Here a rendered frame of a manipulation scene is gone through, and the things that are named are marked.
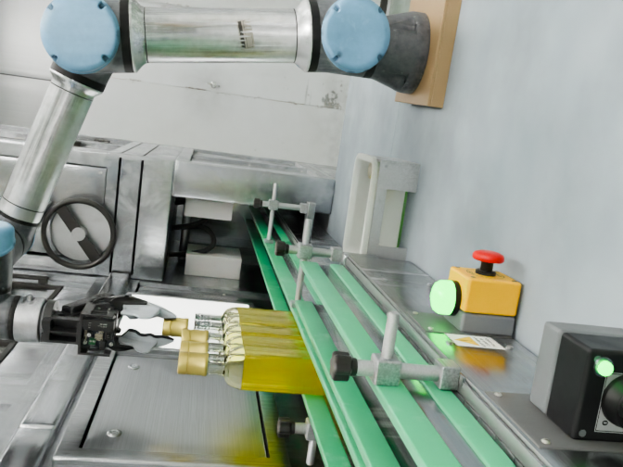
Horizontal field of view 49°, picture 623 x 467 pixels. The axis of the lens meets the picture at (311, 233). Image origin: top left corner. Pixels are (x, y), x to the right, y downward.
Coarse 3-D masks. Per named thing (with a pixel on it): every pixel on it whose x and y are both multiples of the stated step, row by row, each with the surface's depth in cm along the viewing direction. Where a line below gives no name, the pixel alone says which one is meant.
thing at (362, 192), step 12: (360, 156) 142; (372, 156) 135; (360, 168) 146; (372, 168) 130; (360, 180) 146; (372, 180) 130; (360, 192) 147; (372, 192) 130; (360, 204) 147; (372, 204) 131; (348, 216) 147; (360, 216) 147; (348, 228) 148; (360, 228) 148; (348, 240) 148; (360, 240) 148; (360, 252) 133
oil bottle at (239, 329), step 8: (232, 328) 116; (240, 328) 116; (248, 328) 117; (256, 328) 117; (264, 328) 118; (272, 328) 118; (280, 328) 119; (288, 328) 120; (224, 336) 115; (232, 336) 114; (264, 336) 115; (272, 336) 115; (280, 336) 115; (288, 336) 116; (296, 336) 116; (224, 344) 115
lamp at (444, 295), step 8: (440, 280) 87; (432, 288) 87; (440, 288) 86; (448, 288) 85; (456, 288) 85; (432, 296) 87; (440, 296) 85; (448, 296) 85; (456, 296) 85; (432, 304) 87; (440, 304) 85; (448, 304) 85; (456, 304) 85; (440, 312) 86; (448, 312) 86; (456, 312) 86
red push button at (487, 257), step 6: (474, 252) 87; (480, 252) 86; (486, 252) 86; (492, 252) 86; (474, 258) 87; (480, 258) 86; (486, 258) 85; (492, 258) 85; (498, 258) 85; (480, 264) 87; (486, 264) 86; (492, 264) 87; (486, 270) 86
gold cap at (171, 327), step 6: (180, 318) 121; (186, 318) 121; (168, 324) 119; (174, 324) 119; (180, 324) 120; (186, 324) 120; (162, 330) 119; (168, 330) 119; (174, 330) 119; (180, 330) 119; (174, 336) 120; (180, 336) 120
